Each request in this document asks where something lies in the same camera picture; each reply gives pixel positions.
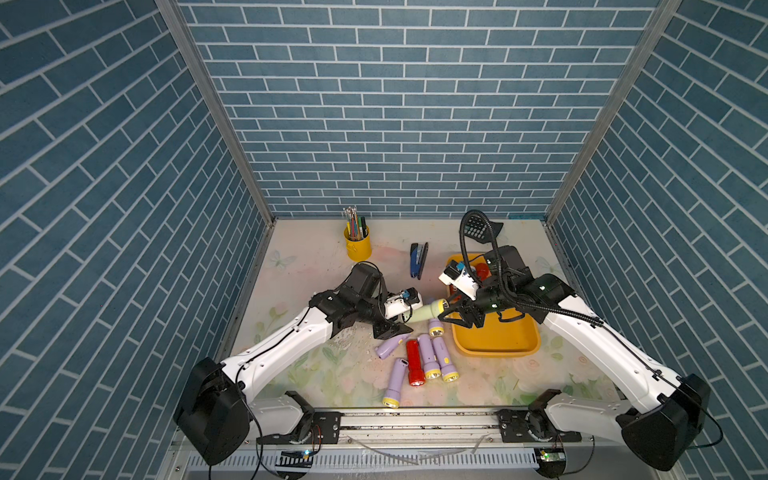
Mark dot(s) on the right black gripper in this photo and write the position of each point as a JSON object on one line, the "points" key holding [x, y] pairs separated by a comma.
{"points": [[466, 311]]}

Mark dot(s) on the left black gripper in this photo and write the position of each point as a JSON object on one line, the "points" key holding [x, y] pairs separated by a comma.
{"points": [[386, 330]]}

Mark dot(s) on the red flashlight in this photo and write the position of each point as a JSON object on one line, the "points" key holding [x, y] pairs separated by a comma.
{"points": [[482, 271], [416, 375]]}

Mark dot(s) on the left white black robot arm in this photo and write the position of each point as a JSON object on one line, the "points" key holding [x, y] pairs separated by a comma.
{"points": [[220, 403]]}

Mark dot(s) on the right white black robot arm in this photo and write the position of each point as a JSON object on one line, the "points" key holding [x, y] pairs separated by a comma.
{"points": [[661, 413]]}

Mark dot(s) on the yellow plastic storage tray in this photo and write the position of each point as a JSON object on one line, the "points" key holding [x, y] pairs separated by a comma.
{"points": [[499, 338]]}

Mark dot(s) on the purple flashlight slanted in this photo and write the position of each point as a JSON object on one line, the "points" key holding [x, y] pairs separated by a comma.
{"points": [[386, 348]]}

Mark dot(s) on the purple flashlight upper right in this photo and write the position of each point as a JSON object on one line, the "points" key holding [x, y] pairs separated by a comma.
{"points": [[435, 328]]}

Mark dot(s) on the purple flashlight bottom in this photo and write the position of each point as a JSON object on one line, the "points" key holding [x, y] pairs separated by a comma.
{"points": [[392, 396]]}

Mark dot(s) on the blue black stapler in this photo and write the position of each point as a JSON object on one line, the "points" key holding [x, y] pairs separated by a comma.
{"points": [[418, 255]]}

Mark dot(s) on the yellow pen cup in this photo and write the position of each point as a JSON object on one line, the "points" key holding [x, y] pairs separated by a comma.
{"points": [[358, 250]]}

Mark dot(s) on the black calculator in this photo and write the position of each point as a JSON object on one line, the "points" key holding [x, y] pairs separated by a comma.
{"points": [[480, 231]]}

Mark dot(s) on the pens in cup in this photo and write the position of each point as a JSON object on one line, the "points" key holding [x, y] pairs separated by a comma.
{"points": [[356, 225]]}

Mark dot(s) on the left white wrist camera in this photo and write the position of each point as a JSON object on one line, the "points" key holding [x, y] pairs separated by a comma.
{"points": [[402, 305]]}

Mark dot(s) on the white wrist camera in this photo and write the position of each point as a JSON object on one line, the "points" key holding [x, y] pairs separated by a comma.
{"points": [[458, 275], [402, 305]]}

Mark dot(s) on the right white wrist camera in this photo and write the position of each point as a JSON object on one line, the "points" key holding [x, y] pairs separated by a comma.
{"points": [[458, 275]]}

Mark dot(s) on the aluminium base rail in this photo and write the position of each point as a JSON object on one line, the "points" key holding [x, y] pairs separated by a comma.
{"points": [[418, 443]]}

